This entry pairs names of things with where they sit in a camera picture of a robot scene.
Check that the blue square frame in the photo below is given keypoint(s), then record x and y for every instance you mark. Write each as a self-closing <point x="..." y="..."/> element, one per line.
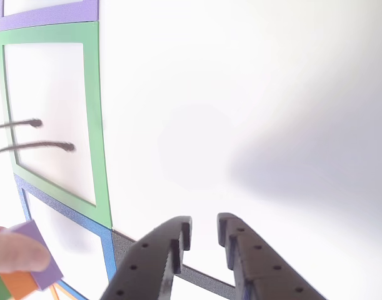
<point x="107" y="256"/>

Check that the orange cube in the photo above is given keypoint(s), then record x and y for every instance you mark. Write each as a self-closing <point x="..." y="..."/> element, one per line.
<point x="20" y="284"/>

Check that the green square frame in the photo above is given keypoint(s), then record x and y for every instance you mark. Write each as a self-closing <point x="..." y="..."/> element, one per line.
<point x="92" y="109"/>

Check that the orange square frame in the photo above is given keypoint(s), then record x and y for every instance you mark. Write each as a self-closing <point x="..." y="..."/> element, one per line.
<point x="56" y="292"/>

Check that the black square frame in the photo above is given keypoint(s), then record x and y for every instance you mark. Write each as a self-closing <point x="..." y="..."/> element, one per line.
<point x="123" y="247"/>

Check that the purple cube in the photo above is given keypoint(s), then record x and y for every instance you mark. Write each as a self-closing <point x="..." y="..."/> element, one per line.
<point x="48" y="275"/>

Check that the person's hand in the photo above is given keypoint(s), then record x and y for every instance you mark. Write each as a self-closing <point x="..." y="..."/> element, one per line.
<point x="18" y="253"/>

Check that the purple square frame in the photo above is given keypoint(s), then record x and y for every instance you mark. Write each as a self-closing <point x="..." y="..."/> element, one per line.
<point x="53" y="15"/>

